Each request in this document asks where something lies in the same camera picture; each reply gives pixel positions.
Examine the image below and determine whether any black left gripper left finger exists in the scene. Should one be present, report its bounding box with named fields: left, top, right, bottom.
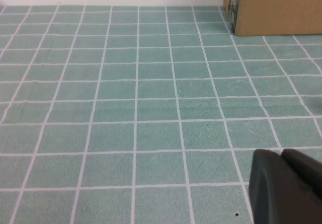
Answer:
left=248, top=148, right=322, bottom=224

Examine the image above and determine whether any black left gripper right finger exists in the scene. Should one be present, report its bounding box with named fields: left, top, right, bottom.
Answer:
left=280, top=147, right=322, bottom=202

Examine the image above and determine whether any brown cardboard box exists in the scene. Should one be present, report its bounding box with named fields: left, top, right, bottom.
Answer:
left=223, top=0, right=322, bottom=37

